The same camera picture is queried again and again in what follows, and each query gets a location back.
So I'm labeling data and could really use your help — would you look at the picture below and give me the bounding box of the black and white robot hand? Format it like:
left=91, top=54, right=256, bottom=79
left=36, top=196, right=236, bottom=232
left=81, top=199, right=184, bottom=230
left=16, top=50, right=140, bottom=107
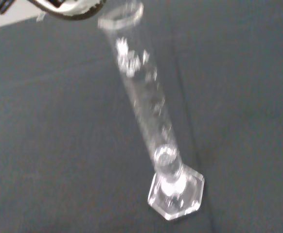
left=0, top=0, right=107, bottom=22

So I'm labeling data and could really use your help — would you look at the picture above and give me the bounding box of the black bench cloth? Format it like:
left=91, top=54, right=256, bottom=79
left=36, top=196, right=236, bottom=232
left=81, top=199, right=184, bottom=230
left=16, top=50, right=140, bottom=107
left=0, top=0, right=283, bottom=233

